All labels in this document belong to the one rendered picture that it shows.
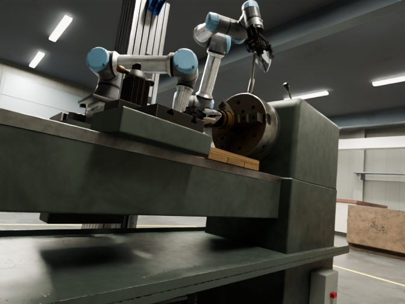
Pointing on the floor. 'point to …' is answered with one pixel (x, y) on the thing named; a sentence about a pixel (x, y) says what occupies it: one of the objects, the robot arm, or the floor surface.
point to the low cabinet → (342, 208)
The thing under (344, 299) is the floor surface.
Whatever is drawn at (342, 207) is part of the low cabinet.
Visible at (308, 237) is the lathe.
